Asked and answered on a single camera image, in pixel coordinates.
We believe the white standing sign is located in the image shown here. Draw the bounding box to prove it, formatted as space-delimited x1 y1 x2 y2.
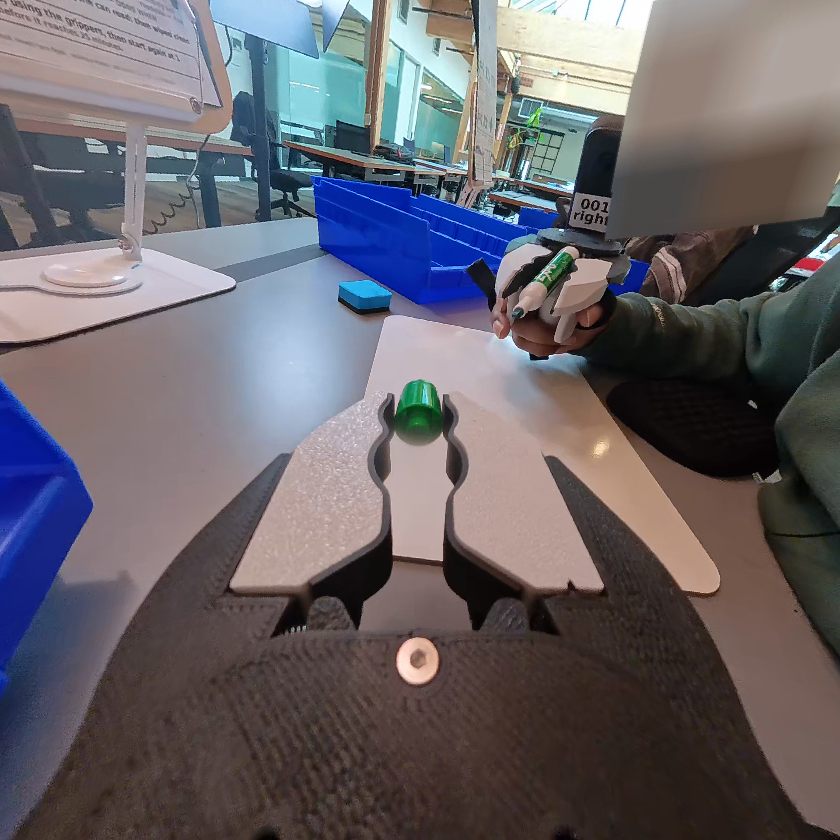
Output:
465 0 502 200

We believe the green dry-erase marker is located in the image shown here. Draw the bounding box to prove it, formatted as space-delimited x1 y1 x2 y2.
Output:
510 248 580 324

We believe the blue whiteboard eraser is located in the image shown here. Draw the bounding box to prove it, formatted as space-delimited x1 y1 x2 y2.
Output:
336 279 395 315

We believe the blue plastic bin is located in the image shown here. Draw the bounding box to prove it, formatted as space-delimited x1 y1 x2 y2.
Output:
489 192 652 298
311 176 534 307
0 378 94 690

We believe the black office chair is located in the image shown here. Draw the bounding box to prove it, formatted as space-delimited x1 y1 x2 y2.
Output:
229 91 319 220

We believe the wooden office table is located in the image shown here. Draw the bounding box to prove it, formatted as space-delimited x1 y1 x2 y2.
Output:
281 141 469 195

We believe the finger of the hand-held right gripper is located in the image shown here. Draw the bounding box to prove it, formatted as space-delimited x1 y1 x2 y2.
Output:
495 241 563 324
549 256 615 346

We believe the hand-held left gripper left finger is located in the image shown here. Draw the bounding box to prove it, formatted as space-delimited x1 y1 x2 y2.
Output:
230 392 397 623

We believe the white whiteboard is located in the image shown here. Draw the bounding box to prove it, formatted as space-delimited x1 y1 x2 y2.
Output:
363 314 723 597

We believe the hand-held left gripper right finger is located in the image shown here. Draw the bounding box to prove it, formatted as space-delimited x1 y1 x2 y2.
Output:
441 392 606 623

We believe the green marker cap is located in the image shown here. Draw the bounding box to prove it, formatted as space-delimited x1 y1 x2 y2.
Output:
393 378 448 446

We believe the black textured wrist pad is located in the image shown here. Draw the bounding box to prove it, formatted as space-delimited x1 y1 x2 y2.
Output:
605 377 791 479

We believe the person's right hand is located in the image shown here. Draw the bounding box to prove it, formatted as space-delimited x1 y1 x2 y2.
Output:
491 289 616 361

